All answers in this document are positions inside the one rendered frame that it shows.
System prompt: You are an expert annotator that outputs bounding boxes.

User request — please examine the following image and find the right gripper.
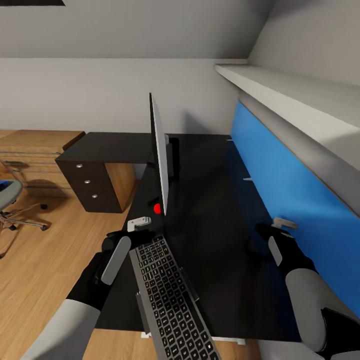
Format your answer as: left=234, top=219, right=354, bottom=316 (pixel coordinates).
left=255, top=223, right=288, bottom=239

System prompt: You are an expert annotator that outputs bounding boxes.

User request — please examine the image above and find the swivel chair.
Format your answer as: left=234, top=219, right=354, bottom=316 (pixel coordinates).
left=0, top=179, right=47, bottom=234

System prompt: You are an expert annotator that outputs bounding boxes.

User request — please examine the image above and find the monitor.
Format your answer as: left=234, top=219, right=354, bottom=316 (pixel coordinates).
left=147, top=92, right=181, bottom=216

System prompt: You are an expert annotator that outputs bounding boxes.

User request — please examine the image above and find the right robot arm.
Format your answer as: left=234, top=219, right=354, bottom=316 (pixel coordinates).
left=255, top=217, right=360, bottom=360

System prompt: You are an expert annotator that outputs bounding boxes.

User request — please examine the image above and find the notebook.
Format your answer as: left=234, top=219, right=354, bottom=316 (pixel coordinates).
left=135, top=267, right=199, bottom=335

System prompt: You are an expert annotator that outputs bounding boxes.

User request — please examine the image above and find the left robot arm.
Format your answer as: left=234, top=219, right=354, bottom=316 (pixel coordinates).
left=20, top=216, right=156, bottom=360

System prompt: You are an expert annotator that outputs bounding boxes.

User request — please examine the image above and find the keyboard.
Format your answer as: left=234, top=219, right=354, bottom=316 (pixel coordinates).
left=129, top=234, right=222, bottom=360

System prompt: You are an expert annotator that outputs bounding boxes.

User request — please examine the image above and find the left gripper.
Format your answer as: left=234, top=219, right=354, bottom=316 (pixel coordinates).
left=132, top=229, right=156, bottom=248

